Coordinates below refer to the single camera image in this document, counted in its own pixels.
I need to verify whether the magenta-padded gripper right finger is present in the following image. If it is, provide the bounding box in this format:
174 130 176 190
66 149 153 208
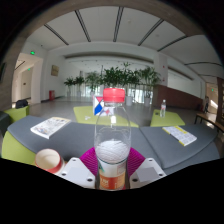
125 146 167 190

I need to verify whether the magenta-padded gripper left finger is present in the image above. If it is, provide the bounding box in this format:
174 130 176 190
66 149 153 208
56 146 100 190

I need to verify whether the clear red-capped water bottle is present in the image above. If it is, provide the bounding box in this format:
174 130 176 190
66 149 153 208
93 87 132 191

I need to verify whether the red and white mug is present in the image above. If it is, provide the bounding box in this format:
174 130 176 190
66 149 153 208
34 148 67 175

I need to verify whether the open magazine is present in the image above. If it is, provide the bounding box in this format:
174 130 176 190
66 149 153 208
30 116 72 140

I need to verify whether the small clear plastic bottle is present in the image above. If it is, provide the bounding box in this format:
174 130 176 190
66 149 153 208
159 99 167 118

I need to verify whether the white box with coloured triangles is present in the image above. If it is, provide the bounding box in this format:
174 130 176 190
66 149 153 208
92 95 115 117

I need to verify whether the long wooden bench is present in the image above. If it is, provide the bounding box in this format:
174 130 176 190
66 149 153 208
194 112 224 133

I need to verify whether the person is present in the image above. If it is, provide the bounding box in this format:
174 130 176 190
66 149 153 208
203 95 211 114

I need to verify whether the group of potted plants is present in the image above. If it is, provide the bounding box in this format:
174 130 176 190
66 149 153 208
63 62 162 107

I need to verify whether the wooden shelf unit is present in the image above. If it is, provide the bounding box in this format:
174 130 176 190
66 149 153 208
216 77 224 126

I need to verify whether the framed wall picture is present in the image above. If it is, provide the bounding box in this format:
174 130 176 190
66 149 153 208
50 64 60 77

